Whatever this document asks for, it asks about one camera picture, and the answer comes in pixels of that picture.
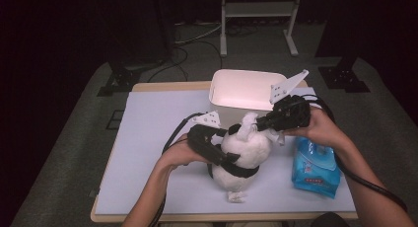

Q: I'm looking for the panda plush toy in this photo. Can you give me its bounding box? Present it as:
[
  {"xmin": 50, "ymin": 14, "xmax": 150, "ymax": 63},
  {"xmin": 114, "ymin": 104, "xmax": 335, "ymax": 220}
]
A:
[{"xmin": 206, "ymin": 112, "xmax": 274, "ymax": 203}]

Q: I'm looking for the white plastic storage bin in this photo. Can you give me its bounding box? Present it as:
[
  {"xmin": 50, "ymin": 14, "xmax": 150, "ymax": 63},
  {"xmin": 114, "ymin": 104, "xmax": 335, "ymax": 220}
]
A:
[{"xmin": 208, "ymin": 68, "xmax": 291, "ymax": 130}]

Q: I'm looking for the white metal stand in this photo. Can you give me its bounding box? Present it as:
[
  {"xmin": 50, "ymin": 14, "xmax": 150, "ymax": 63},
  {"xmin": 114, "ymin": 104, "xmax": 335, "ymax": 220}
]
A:
[{"xmin": 219, "ymin": 0, "xmax": 304, "ymax": 58}]

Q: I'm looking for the wooden table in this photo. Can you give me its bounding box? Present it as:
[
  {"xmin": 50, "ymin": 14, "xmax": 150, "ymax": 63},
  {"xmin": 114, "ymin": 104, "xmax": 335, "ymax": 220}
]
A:
[{"xmin": 90, "ymin": 78, "xmax": 359, "ymax": 223}]

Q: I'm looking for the blue wet wipes pack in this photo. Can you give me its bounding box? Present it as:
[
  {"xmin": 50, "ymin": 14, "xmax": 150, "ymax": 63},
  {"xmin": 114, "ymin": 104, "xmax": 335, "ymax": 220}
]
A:
[{"xmin": 291, "ymin": 136, "xmax": 342, "ymax": 199}]

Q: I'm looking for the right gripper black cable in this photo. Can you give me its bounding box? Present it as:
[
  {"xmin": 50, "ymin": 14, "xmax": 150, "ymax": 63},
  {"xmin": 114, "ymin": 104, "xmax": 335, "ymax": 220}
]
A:
[{"xmin": 295, "ymin": 94, "xmax": 409, "ymax": 212}]

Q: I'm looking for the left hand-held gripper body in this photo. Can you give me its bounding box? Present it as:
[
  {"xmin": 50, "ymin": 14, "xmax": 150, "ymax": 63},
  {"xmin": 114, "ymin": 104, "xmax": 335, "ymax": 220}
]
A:
[{"xmin": 186, "ymin": 110, "xmax": 222, "ymax": 162}]

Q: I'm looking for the grey floor cable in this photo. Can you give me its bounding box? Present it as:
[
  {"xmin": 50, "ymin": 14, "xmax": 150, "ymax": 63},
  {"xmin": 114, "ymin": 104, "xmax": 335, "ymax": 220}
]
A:
[{"xmin": 174, "ymin": 21, "xmax": 224, "ymax": 46}]

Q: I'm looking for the white wet wipe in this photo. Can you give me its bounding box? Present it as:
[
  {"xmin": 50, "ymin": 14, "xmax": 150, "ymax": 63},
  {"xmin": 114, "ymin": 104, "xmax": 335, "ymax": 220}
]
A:
[{"xmin": 236, "ymin": 112, "xmax": 287, "ymax": 147}]

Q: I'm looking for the person's black garment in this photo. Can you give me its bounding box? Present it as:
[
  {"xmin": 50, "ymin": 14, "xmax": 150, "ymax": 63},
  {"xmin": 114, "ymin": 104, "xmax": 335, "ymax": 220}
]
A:
[{"xmin": 311, "ymin": 212, "xmax": 350, "ymax": 227}]

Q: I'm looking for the black floor hatch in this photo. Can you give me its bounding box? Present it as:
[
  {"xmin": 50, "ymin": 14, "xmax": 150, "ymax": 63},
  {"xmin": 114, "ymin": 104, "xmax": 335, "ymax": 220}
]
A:
[{"xmin": 105, "ymin": 110, "xmax": 125, "ymax": 131}]

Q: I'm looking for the person's right hand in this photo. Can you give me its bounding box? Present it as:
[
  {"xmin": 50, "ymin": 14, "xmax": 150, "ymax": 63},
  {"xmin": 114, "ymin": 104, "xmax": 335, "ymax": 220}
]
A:
[{"xmin": 283, "ymin": 106, "xmax": 345, "ymax": 151}]

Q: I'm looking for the black stand base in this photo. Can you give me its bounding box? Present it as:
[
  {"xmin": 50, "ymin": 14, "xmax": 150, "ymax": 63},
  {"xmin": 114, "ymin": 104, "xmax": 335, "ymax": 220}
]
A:
[
  {"xmin": 317, "ymin": 55, "xmax": 371, "ymax": 94},
  {"xmin": 97, "ymin": 55, "xmax": 143, "ymax": 98}
]

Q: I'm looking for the person's left hand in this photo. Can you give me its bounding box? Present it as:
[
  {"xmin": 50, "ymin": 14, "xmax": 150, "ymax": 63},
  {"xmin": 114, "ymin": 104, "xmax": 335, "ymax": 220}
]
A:
[{"xmin": 157, "ymin": 132, "xmax": 212, "ymax": 171}]

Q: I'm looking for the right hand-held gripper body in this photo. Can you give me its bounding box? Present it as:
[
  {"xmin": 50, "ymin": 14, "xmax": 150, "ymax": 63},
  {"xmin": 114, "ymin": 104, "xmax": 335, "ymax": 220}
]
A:
[{"xmin": 267, "ymin": 68, "xmax": 312, "ymax": 132}]

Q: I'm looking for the black floor cable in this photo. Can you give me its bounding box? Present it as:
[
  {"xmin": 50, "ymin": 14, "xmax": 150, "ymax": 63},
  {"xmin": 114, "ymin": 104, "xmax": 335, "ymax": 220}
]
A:
[{"xmin": 147, "ymin": 38, "xmax": 225, "ymax": 84}]

